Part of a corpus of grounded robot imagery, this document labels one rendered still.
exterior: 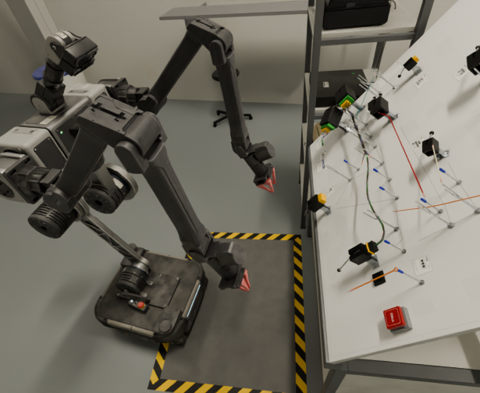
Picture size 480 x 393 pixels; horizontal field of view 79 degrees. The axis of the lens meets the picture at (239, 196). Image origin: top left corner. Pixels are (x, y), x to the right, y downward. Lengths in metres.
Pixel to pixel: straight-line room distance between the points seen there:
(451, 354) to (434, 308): 0.41
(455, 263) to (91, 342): 2.10
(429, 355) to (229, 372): 1.13
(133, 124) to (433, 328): 0.83
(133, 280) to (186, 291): 0.33
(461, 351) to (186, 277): 1.45
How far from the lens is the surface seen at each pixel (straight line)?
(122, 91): 1.25
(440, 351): 1.31
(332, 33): 1.64
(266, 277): 2.20
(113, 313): 2.09
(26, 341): 2.64
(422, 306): 0.94
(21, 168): 0.99
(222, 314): 2.12
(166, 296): 1.97
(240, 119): 1.09
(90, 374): 2.29
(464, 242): 0.94
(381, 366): 1.22
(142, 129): 0.58
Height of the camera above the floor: 1.93
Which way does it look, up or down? 45 degrees down
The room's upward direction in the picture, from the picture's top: 9 degrees counter-clockwise
